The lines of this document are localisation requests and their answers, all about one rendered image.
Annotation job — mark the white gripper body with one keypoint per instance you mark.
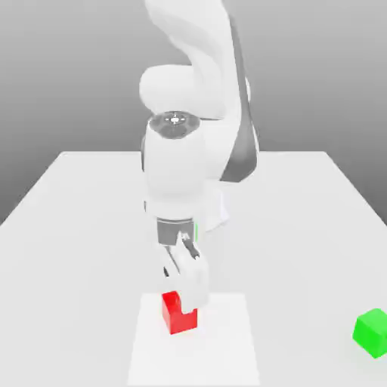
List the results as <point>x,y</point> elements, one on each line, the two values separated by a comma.
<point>193,276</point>

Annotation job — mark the small green cube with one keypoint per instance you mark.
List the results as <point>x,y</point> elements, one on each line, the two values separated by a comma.
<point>372,332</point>

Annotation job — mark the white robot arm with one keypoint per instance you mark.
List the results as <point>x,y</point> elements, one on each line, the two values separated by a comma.
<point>175,169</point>

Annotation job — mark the small red cube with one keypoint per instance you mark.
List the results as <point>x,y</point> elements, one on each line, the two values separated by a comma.
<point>175,320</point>

